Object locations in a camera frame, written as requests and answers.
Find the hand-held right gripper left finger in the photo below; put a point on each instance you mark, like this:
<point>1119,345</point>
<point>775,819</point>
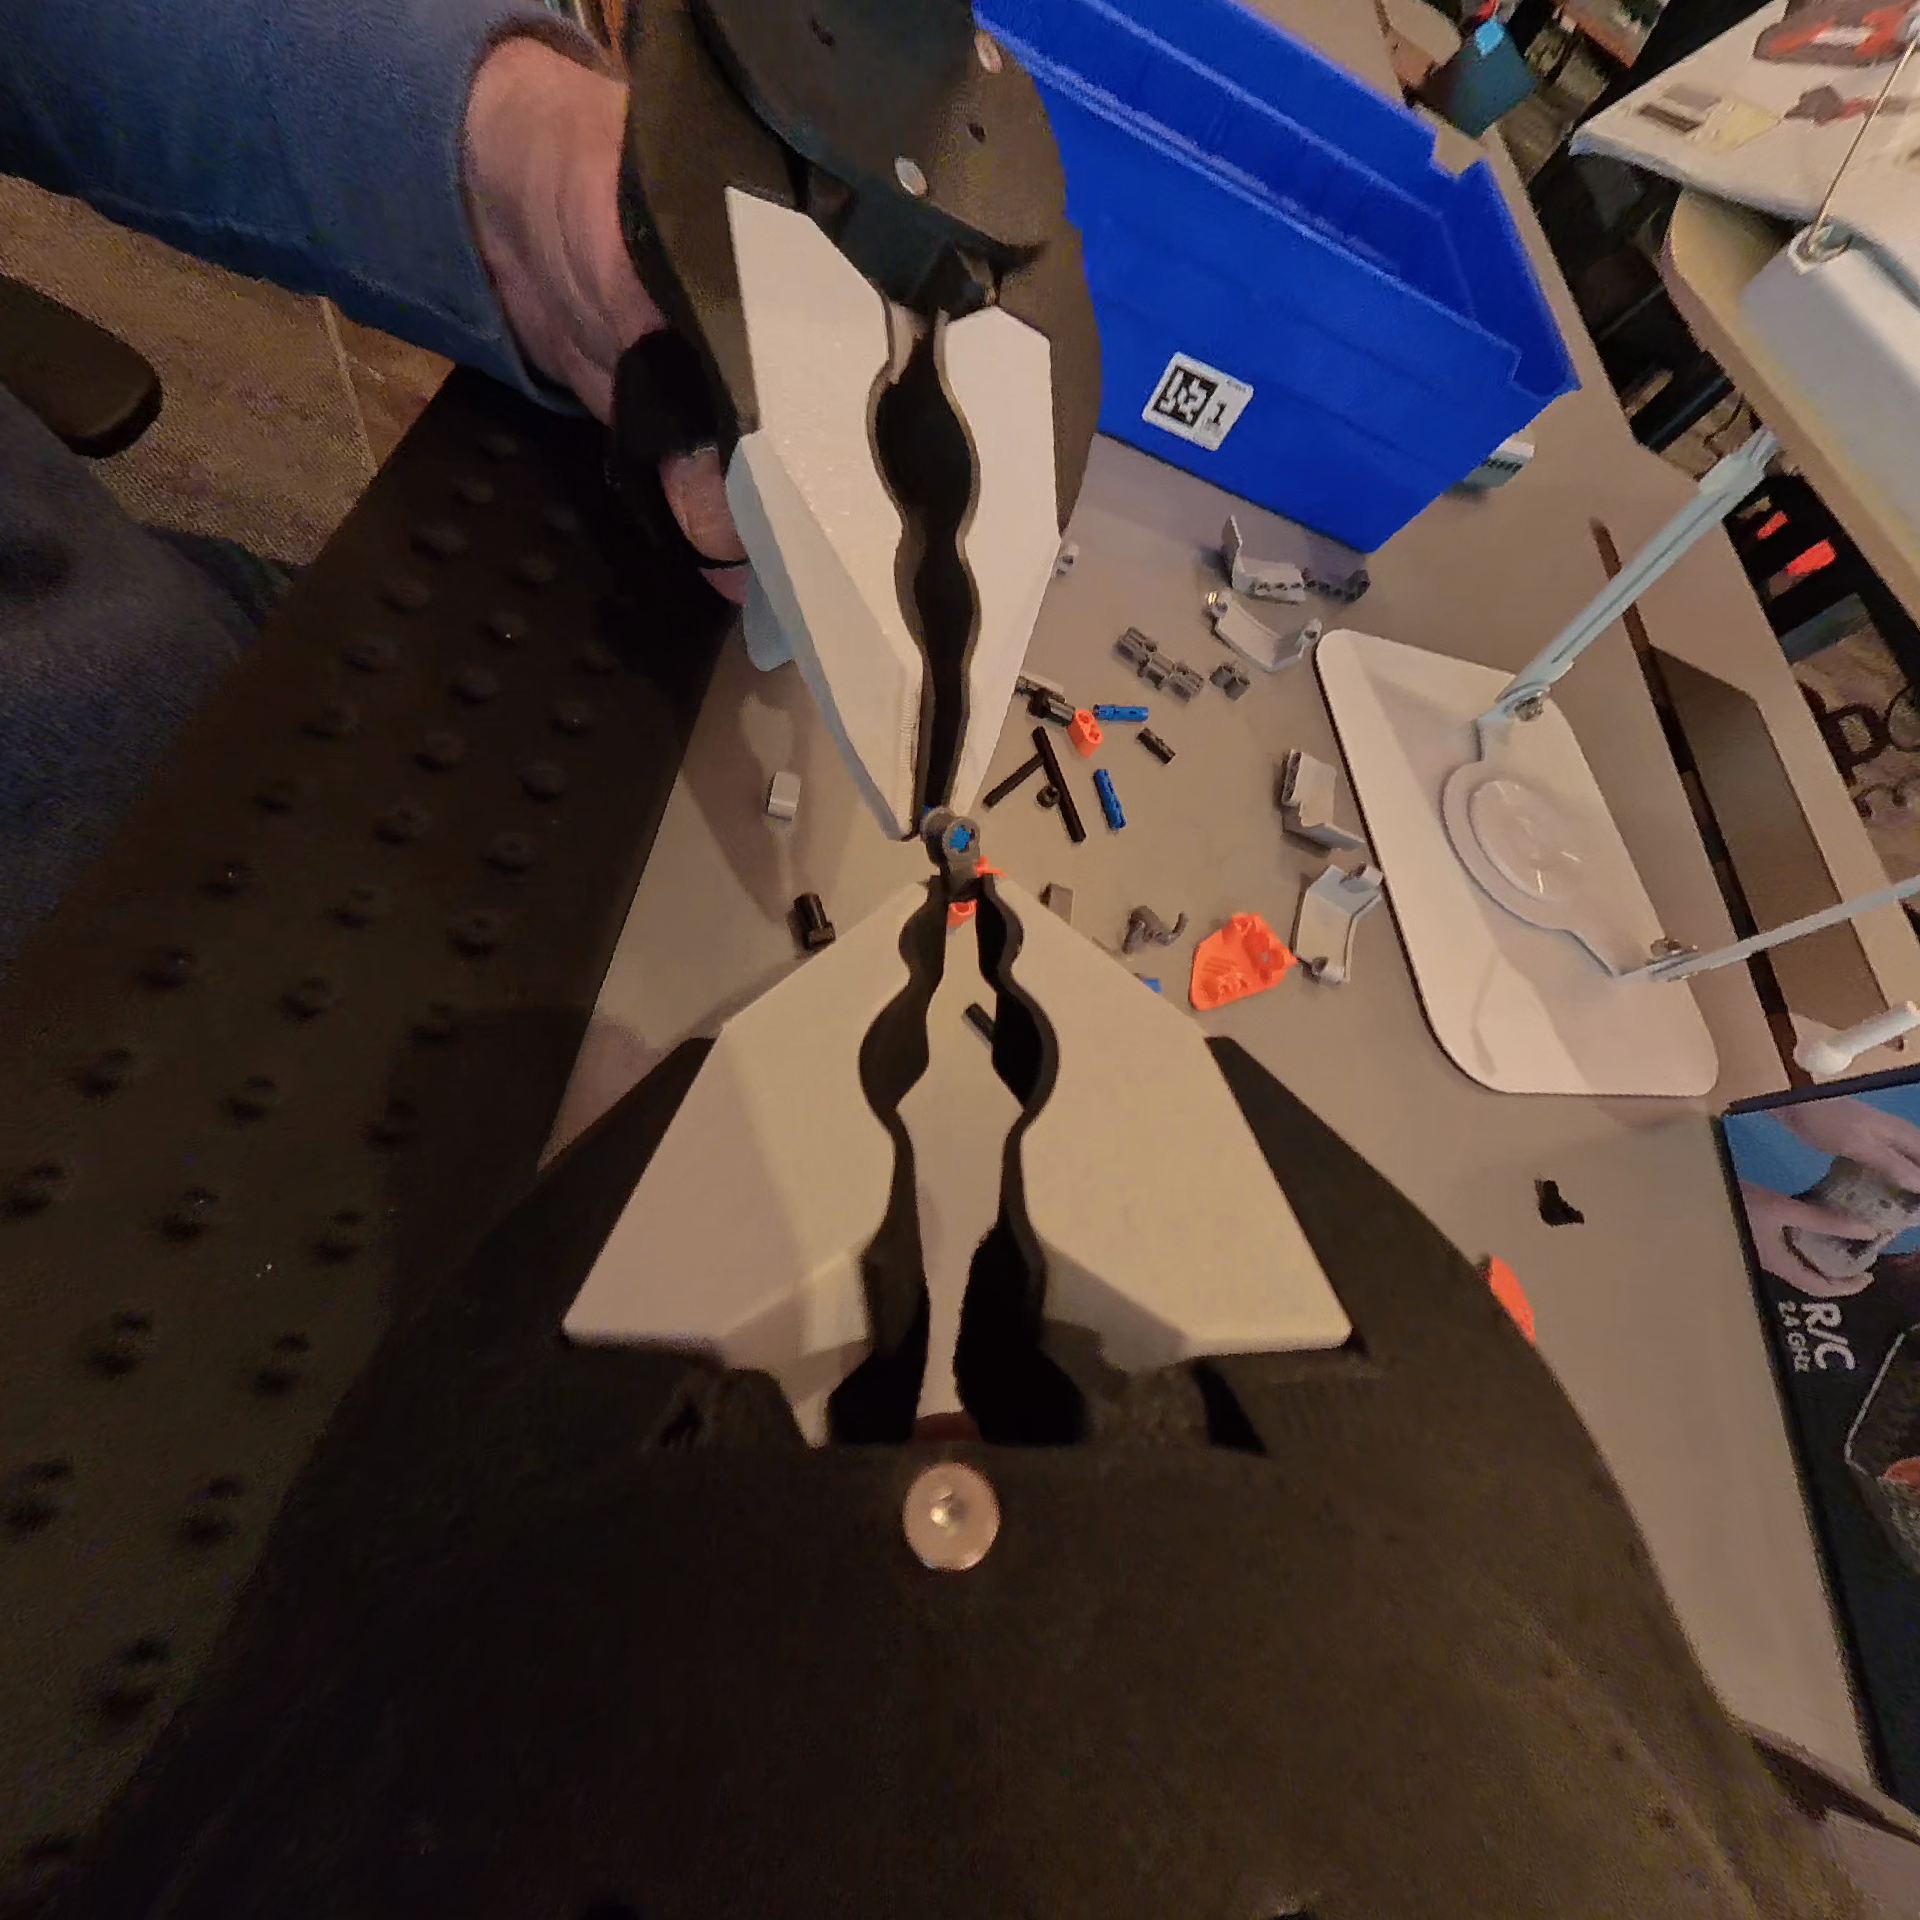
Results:
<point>735,1200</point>

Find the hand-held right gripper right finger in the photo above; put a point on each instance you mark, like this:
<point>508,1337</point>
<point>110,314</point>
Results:
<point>1184,1200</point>

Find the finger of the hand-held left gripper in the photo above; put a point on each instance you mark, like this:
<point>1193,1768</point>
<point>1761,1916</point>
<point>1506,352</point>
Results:
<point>1013,451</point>
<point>797,420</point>

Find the dark grey cross-hole connector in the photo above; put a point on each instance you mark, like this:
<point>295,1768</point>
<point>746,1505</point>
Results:
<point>954,877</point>

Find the person's left forearm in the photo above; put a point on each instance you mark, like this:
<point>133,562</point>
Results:
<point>225,120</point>

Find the person's left hand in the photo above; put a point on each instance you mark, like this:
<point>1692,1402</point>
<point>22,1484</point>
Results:
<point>546,210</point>

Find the orange flat panel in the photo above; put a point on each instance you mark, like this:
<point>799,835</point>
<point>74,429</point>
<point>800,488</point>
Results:
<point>1238,963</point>

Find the dark grey pin connector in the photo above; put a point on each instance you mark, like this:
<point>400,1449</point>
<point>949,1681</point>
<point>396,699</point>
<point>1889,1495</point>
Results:
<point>1153,931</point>

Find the light grey angled panel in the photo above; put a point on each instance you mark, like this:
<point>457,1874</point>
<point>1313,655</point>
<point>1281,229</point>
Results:
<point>1266,565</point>

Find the black short connector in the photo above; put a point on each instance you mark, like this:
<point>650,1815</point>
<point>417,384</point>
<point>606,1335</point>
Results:
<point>812,920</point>

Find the grey curved panel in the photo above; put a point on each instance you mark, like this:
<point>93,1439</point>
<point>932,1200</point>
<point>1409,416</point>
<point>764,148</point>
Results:
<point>1266,633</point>
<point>1317,804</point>
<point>1335,925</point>

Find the orange wedge brick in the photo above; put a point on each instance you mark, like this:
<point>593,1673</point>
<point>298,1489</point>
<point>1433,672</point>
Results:
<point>1510,1298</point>

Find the blue storage box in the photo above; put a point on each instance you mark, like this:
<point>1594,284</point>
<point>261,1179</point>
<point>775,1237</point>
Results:
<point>1277,224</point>

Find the dark grey short beam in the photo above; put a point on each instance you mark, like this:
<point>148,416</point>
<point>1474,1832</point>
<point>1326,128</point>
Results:
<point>1338,586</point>

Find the black small angled connector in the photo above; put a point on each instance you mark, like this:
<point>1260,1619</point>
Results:
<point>1557,1203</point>

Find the light grey slope tile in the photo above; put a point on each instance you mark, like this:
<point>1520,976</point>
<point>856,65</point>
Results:
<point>782,796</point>

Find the black dimpled mat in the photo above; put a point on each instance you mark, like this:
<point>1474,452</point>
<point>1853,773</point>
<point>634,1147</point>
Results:
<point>376,901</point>

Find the grey controller hub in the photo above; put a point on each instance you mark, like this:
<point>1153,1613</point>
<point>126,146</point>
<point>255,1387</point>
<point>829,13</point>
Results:
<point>1500,464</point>

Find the white book stand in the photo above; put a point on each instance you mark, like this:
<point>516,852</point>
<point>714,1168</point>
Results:
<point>1575,839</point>

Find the robot kit box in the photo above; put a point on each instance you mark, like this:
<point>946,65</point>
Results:
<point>1829,1425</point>

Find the white tipped rod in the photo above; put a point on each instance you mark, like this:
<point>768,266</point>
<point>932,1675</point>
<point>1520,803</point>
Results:
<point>1853,1041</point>

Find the black chair armrest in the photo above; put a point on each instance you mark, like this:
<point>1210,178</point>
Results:
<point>77,363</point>

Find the instruction booklet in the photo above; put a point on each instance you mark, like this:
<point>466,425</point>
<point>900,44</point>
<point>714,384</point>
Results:
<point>1769,75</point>

